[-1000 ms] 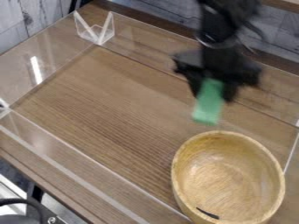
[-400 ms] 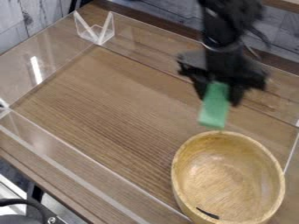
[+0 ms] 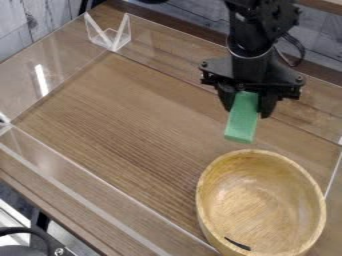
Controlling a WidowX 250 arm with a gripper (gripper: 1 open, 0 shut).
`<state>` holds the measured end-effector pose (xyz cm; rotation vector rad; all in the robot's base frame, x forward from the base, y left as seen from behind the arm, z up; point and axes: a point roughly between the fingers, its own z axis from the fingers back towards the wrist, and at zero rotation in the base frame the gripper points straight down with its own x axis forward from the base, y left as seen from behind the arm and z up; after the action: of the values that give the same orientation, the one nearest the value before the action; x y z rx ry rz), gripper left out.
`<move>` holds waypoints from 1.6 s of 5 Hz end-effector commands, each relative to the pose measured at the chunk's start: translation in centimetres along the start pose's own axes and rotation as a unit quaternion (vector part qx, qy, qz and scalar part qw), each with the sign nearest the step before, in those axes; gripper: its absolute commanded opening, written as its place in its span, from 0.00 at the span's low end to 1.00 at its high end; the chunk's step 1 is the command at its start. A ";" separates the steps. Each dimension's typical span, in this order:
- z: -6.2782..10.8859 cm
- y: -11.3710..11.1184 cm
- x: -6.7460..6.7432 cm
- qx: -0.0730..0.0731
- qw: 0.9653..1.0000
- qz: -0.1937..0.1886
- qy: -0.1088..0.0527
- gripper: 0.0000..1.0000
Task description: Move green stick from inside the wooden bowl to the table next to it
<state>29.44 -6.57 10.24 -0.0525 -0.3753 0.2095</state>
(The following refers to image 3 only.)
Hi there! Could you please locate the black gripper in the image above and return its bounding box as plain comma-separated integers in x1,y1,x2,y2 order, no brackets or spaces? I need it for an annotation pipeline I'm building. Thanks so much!
198,50,304,119

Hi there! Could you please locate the green stick block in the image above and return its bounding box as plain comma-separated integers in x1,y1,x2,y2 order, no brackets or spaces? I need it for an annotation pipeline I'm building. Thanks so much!
224,92,257,144

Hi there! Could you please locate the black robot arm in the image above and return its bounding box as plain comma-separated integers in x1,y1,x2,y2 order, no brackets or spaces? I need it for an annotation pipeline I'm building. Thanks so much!
198,0,304,118

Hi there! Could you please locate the wooden bowl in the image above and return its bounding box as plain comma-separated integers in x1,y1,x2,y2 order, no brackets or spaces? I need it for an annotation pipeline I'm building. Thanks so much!
194,149,325,256

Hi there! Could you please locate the clear acrylic corner bracket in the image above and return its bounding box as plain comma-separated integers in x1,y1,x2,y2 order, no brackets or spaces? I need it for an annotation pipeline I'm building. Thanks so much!
84,13,130,52

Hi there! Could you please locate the clear acrylic barrier wall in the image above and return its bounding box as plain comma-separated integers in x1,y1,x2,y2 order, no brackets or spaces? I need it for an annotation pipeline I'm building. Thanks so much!
0,12,342,256

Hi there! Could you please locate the black table leg frame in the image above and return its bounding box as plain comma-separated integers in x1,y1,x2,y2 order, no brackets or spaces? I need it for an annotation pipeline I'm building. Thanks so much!
29,208,77,256

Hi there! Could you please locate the black cable lower left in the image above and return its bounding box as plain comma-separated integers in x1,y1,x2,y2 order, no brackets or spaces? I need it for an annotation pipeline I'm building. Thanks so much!
0,226,45,249

